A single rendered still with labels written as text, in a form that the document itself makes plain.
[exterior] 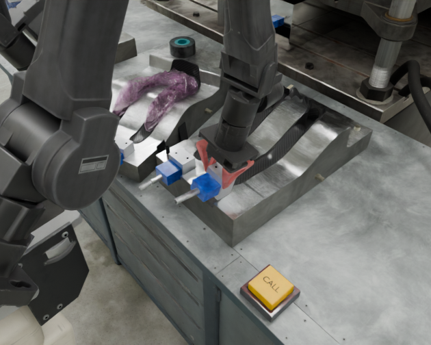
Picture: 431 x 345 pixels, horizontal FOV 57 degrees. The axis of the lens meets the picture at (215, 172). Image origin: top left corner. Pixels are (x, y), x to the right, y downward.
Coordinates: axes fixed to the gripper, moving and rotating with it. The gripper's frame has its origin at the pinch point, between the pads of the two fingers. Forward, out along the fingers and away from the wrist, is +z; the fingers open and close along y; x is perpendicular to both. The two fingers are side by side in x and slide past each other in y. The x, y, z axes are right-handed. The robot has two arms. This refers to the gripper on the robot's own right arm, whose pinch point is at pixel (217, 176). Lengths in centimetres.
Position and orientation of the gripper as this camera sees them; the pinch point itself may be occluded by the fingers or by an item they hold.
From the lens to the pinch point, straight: 78.8
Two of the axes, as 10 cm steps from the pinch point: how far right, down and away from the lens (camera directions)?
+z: -2.3, 7.1, 6.7
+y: -6.5, -6.2, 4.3
